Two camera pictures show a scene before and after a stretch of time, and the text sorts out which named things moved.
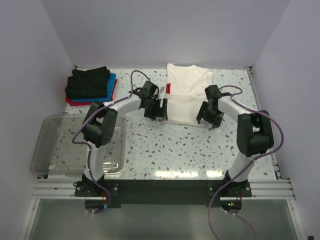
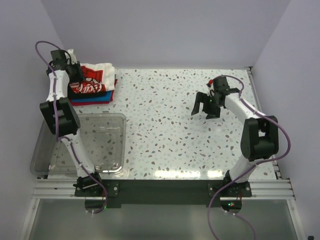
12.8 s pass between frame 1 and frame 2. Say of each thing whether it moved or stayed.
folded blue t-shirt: stayed
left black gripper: moved
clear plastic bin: stayed
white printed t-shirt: moved
